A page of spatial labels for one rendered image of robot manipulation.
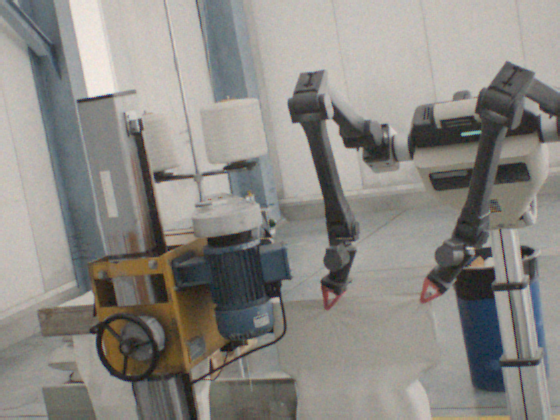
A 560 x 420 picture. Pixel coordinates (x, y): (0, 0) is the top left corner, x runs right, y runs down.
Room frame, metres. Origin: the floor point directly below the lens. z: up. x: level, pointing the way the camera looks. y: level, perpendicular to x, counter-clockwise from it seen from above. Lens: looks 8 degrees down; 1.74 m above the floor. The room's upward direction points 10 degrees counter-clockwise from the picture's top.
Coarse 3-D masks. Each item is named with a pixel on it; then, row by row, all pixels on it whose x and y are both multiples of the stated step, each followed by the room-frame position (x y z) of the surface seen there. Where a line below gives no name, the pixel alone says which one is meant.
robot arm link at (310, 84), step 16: (304, 80) 2.65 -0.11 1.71; (320, 80) 2.62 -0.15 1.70; (304, 96) 2.60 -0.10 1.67; (336, 96) 2.74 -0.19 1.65; (304, 112) 2.61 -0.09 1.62; (336, 112) 2.76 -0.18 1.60; (352, 112) 2.84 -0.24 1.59; (352, 128) 2.85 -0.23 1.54; (368, 128) 2.87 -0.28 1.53; (352, 144) 2.93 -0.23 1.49
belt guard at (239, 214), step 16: (224, 192) 2.91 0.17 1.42; (208, 208) 2.60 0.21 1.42; (224, 208) 2.54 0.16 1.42; (240, 208) 2.49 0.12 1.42; (256, 208) 2.48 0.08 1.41; (192, 224) 2.50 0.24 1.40; (208, 224) 2.43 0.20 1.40; (224, 224) 2.42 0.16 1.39; (240, 224) 2.43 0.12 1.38; (256, 224) 2.46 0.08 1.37
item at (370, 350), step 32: (288, 320) 2.81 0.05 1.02; (320, 320) 2.77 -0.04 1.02; (352, 320) 2.73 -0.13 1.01; (384, 320) 2.69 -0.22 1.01; (416, 320) 2.65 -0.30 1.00; (288, 352) 2.82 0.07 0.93; (320, 352) 2.78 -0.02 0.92; (352, 352) 2.74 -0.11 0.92; (384, 352) 2.69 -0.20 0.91; (416, 352) 2.65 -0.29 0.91; (320, 384) 2.75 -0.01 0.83; (352, 384) 2.70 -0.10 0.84; (384, 384) 2.66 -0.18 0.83; (416, 384) 2.70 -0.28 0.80; (320, 416) 2.73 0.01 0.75; (352, 416) 2.67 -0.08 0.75; (384, 416) 2.63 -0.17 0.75; (416, 416) 2.63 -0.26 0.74
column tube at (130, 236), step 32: (128, 96) 2.54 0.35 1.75; (96, 128) 2.50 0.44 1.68; (96, 160) 2.51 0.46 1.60; (128, 160) 2.49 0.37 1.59; (96, 192) 2.52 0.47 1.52; (128, 192) 2.48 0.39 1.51; (128, 224) 2.48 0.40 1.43; (160, 224) 2.57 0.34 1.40; (128, 256) 2.49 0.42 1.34; (128, 288) 2.50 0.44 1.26; (160, 288) 2.51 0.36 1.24; (160, 384) 2.48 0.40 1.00; (160, 416) 2.49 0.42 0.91
